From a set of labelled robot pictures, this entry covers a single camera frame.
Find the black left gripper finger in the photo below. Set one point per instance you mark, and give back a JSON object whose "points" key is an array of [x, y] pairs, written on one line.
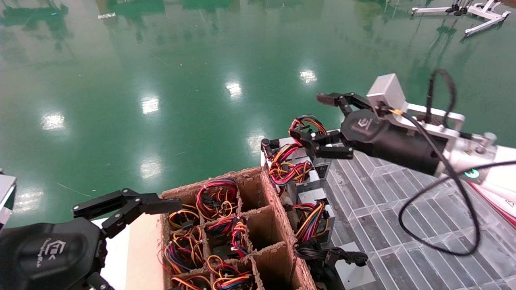
{"points": [[161, 204]]}

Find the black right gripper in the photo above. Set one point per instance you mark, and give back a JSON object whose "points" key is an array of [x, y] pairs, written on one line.
{"points": [[383, 137]]}

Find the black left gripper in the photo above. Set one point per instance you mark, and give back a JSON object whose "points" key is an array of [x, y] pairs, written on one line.
{"points": [[40, 257]]}

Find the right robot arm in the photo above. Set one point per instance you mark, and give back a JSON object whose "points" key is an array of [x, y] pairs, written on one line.
{"points": [[504, 181]]}

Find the pale flat board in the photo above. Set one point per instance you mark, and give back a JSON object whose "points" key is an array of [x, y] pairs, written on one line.
{"points": [[137, 257]]}

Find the clear plastic divider tray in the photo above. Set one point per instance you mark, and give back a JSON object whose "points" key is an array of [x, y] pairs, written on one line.
{"points": [[375, 209]]}

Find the brown cardboard divider box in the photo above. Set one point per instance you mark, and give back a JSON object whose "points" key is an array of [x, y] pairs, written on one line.
{"points": [[266, 233]]}

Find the white metal floor stand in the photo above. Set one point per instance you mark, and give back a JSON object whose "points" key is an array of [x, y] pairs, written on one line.
{"points": [[427, 9]]}

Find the white floor scrap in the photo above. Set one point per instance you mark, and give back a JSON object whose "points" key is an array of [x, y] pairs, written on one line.
{"points": [[107, 15]]}

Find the red and white sign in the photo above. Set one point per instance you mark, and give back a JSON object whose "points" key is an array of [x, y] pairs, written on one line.
{"points": [[508, 217]]}

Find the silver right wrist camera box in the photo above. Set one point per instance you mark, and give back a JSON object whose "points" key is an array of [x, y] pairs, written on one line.
{"points": [[387, 90]]}

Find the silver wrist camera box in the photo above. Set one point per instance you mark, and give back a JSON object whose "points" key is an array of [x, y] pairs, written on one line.
{"points": [[387, 90], [6, 197]]}

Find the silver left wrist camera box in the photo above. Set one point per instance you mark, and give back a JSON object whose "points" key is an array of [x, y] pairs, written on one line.
{"points": [[6, 197]]}

